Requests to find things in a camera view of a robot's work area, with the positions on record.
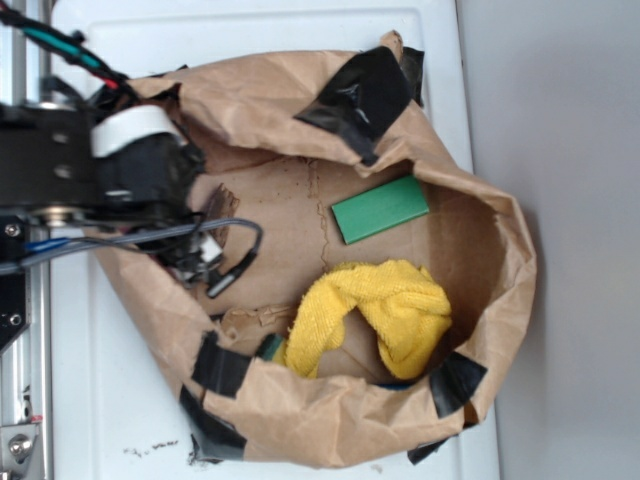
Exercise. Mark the yellow microfiber cloth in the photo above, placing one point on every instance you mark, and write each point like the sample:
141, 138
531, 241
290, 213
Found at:
406, 308

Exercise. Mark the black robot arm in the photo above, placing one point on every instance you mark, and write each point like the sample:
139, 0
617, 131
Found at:
59, 167

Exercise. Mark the brown wood chip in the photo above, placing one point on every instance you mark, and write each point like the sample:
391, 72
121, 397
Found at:
221, 204

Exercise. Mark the brown paper bag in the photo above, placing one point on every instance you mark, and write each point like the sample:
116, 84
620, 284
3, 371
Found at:
243, 113

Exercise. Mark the yellow green sponge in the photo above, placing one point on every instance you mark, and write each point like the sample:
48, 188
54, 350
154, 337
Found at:
272, 349

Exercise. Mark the blue rectangular block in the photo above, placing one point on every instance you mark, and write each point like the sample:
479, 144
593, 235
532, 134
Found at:
395, 386

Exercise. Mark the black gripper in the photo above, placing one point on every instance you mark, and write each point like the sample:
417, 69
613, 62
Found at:
145, 166

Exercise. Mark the aluminium extrusion rail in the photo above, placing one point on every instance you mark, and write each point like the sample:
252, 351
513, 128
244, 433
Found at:
26, 392

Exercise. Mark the green rectangular block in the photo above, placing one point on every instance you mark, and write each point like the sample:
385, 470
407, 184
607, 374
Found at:
380, 209

